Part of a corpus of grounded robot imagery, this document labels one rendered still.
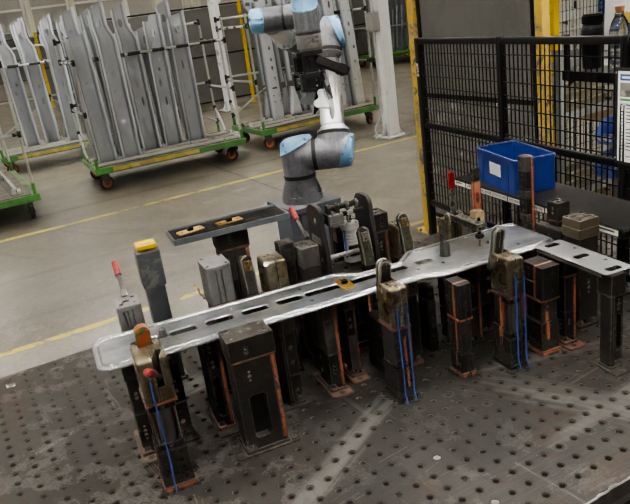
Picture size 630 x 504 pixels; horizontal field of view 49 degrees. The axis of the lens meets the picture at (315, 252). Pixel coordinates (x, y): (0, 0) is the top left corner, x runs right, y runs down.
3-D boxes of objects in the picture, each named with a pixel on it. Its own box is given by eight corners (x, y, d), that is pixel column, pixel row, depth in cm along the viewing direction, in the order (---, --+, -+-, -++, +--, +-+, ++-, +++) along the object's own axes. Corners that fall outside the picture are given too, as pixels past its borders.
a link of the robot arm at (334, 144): (317, 172, 253) (304, 25, 254) (357, 168, 251) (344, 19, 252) (312, 168, 241) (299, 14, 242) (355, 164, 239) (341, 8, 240)
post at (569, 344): (570, 351, 205) (569, 261, 196) (545, 337, 215) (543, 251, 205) (587, 345, 208) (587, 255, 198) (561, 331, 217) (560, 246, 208)
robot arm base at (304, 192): (275, 200, 256) (271, 174, 253) (311, 191, 263) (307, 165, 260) (294, 208, 244) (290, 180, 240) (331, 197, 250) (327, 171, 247)
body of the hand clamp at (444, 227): (454, 319, 235) (447, 221, 223) (443, 312, 241) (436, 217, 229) (469, 314, 237) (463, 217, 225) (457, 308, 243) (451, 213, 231)
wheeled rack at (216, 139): (99, 193, 814) (61, 38, 755) (86, 179, 901) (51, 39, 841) (249, 159, 887) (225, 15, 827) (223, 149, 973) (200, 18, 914)
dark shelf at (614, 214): (623, 240, 202) (623, 230, 201) (452, 184, 282) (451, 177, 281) (679, 223, 209) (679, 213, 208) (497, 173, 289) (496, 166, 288)
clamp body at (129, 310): (140, 425, 199) (111, 312, 186) (134, 407, 209) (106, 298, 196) (173, 414, 202) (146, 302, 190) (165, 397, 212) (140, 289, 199)
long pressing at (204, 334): (99, 380, 166) (98, 374, 166) (91, 344, 186) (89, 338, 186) (559, 242, 210) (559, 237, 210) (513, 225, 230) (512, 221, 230)
